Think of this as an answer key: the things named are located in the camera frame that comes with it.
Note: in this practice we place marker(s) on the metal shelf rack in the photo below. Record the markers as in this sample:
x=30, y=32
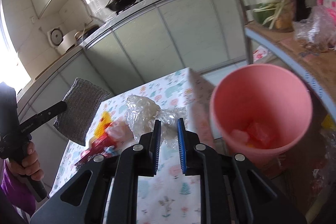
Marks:
x=285, y=48

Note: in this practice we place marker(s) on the purple sleeve forearm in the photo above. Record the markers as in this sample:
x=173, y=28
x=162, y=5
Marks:
x=17, y=192

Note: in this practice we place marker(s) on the clear bag on shelf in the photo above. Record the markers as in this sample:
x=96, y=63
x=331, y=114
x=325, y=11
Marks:
x=317, y=32

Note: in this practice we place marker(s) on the pink plastic bucket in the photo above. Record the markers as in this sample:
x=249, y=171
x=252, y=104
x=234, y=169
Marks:
x=261, y=93

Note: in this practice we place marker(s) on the glass bowl of vegetables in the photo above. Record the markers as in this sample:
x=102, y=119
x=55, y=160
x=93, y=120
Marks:
x=274, y=15

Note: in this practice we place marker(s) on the clear plastic wrap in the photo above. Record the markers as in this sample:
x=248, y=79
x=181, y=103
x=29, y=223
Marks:
x=141, y=114

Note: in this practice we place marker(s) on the grey kitchen cabinets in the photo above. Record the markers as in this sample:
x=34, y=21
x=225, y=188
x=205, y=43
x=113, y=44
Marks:
x=147, y=41

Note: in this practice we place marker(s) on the red cardboard box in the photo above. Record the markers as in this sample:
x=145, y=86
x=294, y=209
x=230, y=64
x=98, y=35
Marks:
x=98, y=147

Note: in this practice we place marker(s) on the silver mesh scouring cloth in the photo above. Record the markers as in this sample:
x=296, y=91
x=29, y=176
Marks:
x=82, y=100

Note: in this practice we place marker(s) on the white rice cooker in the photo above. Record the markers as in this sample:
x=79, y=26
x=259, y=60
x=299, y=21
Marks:
x=60, y=41

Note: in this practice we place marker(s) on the red plastic snack bag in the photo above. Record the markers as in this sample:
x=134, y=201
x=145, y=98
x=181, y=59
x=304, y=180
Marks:
x=261, y=136

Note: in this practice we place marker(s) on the person's left hand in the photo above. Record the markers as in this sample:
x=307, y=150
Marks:
x=30, y=165

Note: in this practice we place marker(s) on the floral bear tablecloth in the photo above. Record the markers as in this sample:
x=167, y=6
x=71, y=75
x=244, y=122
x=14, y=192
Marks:
x=170, y=196

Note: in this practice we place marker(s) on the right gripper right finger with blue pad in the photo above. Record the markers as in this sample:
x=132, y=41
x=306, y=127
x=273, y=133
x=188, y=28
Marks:
x=233, y=190

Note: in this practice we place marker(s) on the yellow plastic wrapper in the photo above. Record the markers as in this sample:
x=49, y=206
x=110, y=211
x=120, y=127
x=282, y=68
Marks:
x=104, y=122

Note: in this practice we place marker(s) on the crushed pink paper cup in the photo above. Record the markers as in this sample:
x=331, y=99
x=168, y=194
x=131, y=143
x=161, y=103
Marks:
x=119, y=131

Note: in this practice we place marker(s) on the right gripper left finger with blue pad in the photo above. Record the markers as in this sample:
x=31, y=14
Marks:
x=104, y=190

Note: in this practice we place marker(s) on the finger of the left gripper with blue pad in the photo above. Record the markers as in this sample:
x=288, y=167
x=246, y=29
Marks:
x=41, y=118

